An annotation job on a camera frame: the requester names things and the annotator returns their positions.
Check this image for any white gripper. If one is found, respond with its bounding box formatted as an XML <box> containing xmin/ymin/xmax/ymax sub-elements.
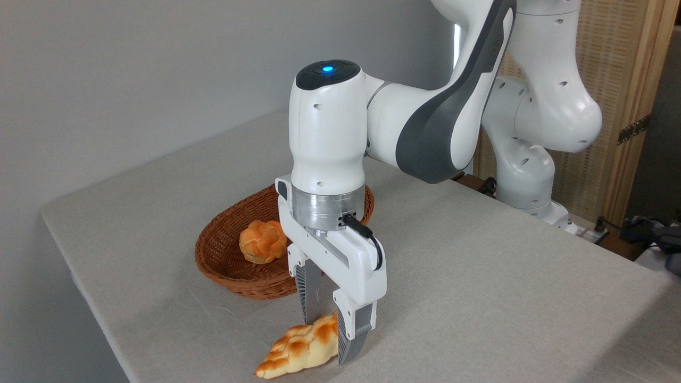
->
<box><xmin>275</xmin><ymin>176</ymin><xmax>387</xmax><ymax>366</ymax></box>

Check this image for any long braided bread loaf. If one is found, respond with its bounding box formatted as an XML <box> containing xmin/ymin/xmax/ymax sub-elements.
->
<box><xmin>254</xmin><ymin>311</ymin><xmax>339</xmax><ymax>379</ymax></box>

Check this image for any round orange bread roll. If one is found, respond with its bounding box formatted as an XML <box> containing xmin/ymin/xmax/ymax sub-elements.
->
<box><xmin>239</xmin><ymin>220</ymin><xmax>288</xmax><ymax>264</ymax></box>

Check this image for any brown oval wicker basket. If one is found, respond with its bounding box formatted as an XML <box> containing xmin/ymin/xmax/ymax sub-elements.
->
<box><xmin>194</xmin><ymin>185</ymin><xmax>375</xmax><ymax>300</ymax></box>

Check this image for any grey tablecloth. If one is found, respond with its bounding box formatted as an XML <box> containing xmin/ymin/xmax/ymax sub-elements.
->
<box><xmin>40</xmin><ymin>109</ymin><xmax>681</xmax><ymax>383</ymax></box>

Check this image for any dark brown wooden block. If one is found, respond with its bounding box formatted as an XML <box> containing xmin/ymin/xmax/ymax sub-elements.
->
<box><xmin>453</xmin><ymin>173</ymin><xmax>487</xmax><ymax>193</ymax></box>

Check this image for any white power strip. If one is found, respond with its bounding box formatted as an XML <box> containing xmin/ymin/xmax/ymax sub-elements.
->
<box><xmin>575</xmin><ymin>226</ymin><xmax>610</xmax><ymax>245</ymax></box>

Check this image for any dark grey bag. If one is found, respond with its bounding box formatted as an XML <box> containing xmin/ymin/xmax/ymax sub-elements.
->
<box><xmin>622</xmin><ymin>215</ymin><xmax>681</xmax><ymax>276</ymax></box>

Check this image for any metal screen hinge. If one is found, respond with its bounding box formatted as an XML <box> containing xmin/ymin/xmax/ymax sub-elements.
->
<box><xmin>617</xmin><ymin>114</ymin><xmax>651</xmax><ymax>145</ymax></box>

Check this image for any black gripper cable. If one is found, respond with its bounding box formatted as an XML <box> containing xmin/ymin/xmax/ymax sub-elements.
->
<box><xmin>342</xmin><ymin>214</ymin><xmax>384</xmax><ymax>271</ymax></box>

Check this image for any thin black power cable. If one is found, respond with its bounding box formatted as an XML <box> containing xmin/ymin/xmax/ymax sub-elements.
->
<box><xmin>593</xmin><ymin>215</ymin><xmax>681</xmax><ymax>251</ymax></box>

